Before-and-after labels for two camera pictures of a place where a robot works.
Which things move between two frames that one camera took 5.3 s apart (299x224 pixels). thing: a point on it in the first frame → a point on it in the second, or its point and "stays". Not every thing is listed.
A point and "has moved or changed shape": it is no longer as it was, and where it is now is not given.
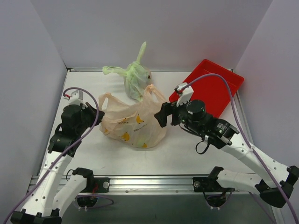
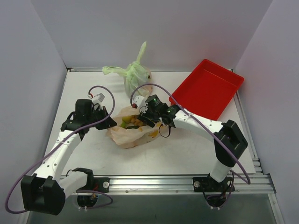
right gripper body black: [170, 115] → [147, 114]
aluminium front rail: [206, 185] stays
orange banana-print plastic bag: [133, 123] has moved or changed shape
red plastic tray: [213, 91] stays
